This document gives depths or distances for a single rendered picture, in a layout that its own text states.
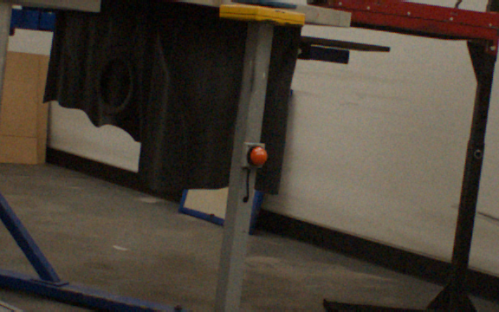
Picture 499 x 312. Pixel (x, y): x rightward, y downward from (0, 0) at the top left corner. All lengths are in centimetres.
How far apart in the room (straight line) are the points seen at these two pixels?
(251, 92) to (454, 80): 252
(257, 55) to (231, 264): 44
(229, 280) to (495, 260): 236
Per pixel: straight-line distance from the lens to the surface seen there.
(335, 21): 264
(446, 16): 366
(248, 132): 225
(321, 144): 525
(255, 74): 224
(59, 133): 741
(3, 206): 367
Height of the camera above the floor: 84
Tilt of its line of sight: 5 degrees down
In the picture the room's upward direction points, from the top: 7 degrees clockwise
